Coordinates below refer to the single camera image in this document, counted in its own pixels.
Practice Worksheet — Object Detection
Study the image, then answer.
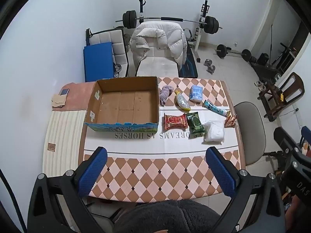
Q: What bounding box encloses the short barbell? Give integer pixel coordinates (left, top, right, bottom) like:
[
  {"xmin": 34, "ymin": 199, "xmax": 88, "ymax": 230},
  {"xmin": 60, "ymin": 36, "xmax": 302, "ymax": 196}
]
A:
[{"xmin": 214, "ymin": 44, "xmax": 252, "ymax": 62}]

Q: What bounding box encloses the beige cloth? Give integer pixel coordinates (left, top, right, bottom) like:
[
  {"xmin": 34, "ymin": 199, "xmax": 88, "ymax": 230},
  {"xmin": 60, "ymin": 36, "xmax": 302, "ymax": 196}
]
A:
[{"xmin": 52, "ymin": 94, "xmax": 68, "ymax": 108}]

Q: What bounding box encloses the dark wooden chair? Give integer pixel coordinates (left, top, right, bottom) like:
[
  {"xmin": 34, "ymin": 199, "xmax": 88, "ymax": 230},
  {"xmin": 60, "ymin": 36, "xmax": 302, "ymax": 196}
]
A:
[{"xmin": 258, "ymin": 72, "xmax": 305, "ymax": 122}]

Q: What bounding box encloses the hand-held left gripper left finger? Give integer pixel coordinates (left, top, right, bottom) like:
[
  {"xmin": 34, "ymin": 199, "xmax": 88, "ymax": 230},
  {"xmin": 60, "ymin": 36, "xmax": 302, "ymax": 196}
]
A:
[{"xmin": 27, "ymin": 147, "xmax": 108, "ymax": 233}]

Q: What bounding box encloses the white padded chair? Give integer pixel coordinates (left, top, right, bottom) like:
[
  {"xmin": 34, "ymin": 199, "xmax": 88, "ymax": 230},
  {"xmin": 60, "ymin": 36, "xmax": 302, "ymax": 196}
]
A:
[{"xmin": 86, "ymin": 28, "xmax": 129, "ymax": 77}]

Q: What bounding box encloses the cream striped mat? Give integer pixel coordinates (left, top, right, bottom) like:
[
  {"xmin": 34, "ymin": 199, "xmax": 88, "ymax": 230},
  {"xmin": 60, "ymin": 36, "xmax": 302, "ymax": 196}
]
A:
[{"xmin": 42, "ymin": 110, "xmax": 86, "ymax": 187}]

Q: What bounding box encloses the purple cloth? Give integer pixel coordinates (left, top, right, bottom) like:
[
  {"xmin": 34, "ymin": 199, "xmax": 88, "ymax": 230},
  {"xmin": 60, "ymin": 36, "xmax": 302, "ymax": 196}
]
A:
[{"xmin": 159, "ymin": 85, "xmax": 174, "ymax": 106}]

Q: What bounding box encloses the white barbell rack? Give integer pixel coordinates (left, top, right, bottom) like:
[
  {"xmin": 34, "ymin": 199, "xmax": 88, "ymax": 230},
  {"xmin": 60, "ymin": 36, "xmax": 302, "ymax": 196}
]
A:
[{"xmin": 138, "ymin": 0, "xmax": 211, "ymax": 61}]

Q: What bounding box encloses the white puffer jacket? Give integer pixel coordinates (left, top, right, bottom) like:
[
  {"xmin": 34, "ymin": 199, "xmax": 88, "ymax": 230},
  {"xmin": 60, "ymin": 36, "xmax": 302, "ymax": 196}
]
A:
[{"xmin": 129, "ymin": 21, "xmax": 187, "ymax": 70}]

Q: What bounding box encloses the blue tissue pack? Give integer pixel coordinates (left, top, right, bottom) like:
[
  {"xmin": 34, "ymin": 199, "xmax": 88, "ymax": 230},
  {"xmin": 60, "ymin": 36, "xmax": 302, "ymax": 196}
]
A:
[{"xmin": 190, "ymin": 85, "xmax": 204, "ymax": 102}]

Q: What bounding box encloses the long barbell with black plates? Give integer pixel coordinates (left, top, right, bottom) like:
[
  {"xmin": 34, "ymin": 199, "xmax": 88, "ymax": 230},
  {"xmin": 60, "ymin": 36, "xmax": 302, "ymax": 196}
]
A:
[{"xmin": 115, "ymin": 10, "xmax": 223, "ymax": 34}]

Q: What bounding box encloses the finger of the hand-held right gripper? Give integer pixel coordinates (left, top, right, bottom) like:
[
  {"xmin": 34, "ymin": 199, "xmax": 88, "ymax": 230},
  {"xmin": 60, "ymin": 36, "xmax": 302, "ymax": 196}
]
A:
[
  {"xmin": 274, "ymin": 127, "xmax": 302, "ymax": 159},
  {"xmin": 301, "ymin": 126, "xmax": 311, "ymax": 148}
]

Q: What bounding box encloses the green packet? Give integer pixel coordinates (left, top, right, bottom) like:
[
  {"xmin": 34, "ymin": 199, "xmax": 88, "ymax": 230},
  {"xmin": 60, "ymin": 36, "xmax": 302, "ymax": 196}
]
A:
[{"xmin": 185, "ymin": 112, "xmax": 206, "ymax": 135}]

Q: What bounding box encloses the red snack packet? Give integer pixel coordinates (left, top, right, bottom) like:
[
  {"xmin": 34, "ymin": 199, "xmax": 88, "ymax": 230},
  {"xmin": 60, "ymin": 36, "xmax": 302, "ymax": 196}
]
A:
[{"xmin": 164, "ymin": 113, "xmax": 189, "ymax": 130}]

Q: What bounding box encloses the cardboard box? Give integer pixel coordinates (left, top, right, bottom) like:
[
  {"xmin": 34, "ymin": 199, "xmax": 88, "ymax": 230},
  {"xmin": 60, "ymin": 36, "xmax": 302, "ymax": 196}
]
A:
[{"xmin": 84, "ymin": 76, "xmax": 160, "ymax": 133}]

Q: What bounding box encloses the black weight bench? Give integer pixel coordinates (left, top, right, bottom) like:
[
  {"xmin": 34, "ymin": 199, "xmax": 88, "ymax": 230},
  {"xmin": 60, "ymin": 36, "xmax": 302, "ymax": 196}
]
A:
[{"xmin": 178, "ymin": 37, "xmax": 198, "ymax": 78}]

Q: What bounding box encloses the black speaker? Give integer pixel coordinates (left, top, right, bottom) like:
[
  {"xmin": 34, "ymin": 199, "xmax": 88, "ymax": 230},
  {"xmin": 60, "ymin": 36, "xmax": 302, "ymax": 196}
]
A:
[{"xmin": 257, "ymin": 53, "xmax": 270, "ymax": 65}]

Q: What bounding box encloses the pink table mat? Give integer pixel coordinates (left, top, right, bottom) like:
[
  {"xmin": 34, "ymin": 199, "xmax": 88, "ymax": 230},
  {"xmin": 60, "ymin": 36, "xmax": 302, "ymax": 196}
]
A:
[{"xmin": 52, "ymin": 81, "xmax": 98, "ymax": 112}]

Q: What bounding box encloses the teal and white tube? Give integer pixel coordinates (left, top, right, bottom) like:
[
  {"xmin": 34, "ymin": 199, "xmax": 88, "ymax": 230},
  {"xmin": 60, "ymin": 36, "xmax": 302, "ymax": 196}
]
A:
[{"xmin": 202, "ymin": 100, "xmax": 231, "ymax": 117}]

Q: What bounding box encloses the dark fleece clothing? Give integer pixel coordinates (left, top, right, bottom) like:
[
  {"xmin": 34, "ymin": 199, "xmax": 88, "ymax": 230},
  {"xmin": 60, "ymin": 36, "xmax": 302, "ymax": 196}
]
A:
[{"xmin": 113, "ymin": 199, "xmax": 223, "ymax": 233}]

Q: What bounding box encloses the silver mesh packet yellow trim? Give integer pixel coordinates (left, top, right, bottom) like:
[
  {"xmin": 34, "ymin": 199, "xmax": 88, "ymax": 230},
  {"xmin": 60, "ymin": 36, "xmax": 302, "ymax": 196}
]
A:
[{"xmin": 175, "ymin": 90, "xmax": 191, "ymax": 110}]

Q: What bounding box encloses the small orange snack packet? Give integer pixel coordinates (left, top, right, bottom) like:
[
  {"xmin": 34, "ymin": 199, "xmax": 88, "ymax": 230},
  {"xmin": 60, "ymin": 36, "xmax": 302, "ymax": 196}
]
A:
[{"xmin": 224, "ymin": 115, "xmax": 237, "ymax": 128}]

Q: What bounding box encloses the white office chair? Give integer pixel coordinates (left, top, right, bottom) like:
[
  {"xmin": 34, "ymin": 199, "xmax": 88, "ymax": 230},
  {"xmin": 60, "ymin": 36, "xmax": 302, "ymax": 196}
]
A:
[{"xmin": 131, "ymin": 21, "xmax": 189, "ymax": 77}]

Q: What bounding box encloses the white plastic bag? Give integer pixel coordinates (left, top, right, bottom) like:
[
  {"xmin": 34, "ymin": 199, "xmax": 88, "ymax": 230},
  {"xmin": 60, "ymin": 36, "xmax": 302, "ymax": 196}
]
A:
[{"xmin": 204, "ymin": 120, "xmax": 225, "ymax": 142}]

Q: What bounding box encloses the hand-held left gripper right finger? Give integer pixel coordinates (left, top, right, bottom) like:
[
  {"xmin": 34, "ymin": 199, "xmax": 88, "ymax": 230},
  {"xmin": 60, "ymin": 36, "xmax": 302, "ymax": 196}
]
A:
[{"xmin": 205, "ymin": 147, "xmax": 286, "ymax": 233}]

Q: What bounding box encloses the black exercise machine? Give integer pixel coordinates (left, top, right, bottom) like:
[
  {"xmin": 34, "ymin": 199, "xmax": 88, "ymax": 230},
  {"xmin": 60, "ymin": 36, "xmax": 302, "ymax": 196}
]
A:
[{"xmin": 249, "ymin": 42, "xmax": 298, "ymax": 83}]

